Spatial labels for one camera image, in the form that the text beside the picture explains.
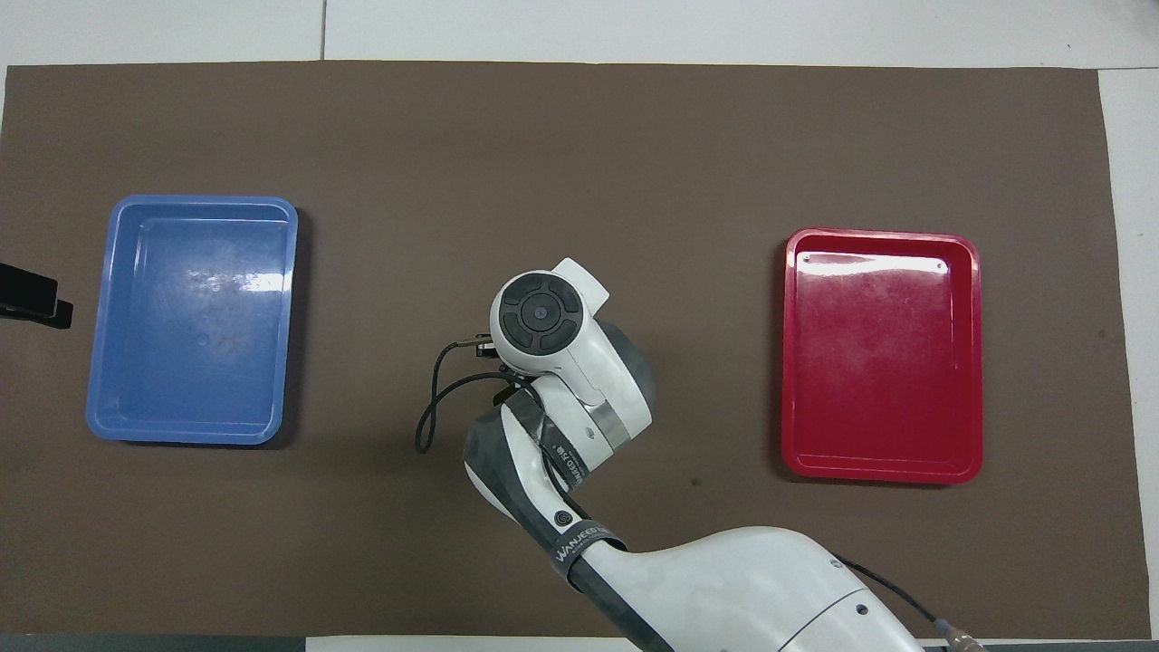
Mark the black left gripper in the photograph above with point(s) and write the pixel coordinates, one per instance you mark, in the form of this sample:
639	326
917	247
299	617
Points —
25	290

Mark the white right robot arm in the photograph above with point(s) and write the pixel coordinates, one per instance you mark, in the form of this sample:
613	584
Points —
724	589

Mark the blue plastic tray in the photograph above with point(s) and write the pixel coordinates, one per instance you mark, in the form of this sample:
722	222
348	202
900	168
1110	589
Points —
190	362

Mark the brown table mat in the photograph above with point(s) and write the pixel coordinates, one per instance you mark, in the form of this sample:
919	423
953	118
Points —
579	163

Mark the red plastic tray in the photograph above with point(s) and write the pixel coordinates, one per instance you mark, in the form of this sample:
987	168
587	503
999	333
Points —
883	380

